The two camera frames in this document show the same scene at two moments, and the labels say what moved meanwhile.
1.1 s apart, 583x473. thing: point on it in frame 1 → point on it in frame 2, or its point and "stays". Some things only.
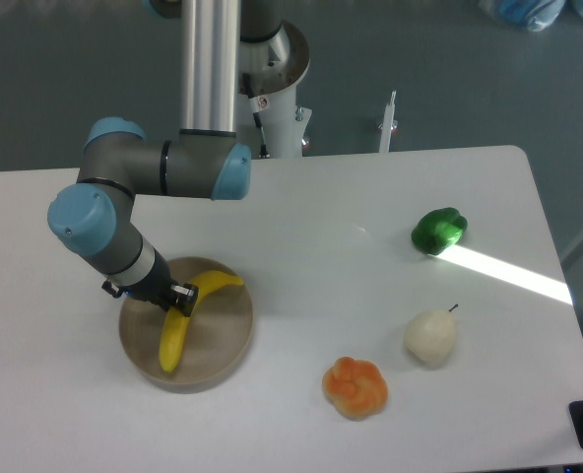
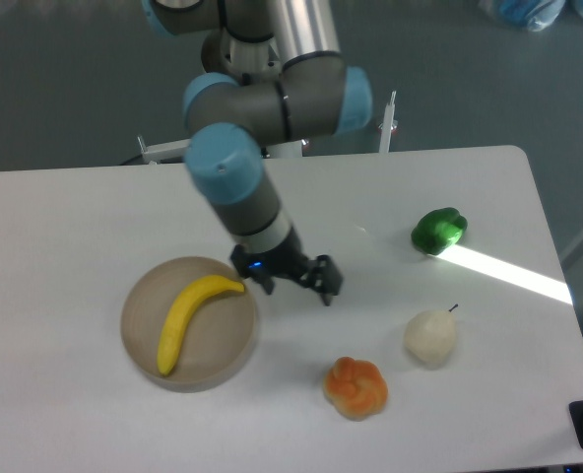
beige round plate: [218, 341] stays
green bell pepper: [438, 230] stays
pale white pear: [430, 335] stays
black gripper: [159, 290] → [290, 260]
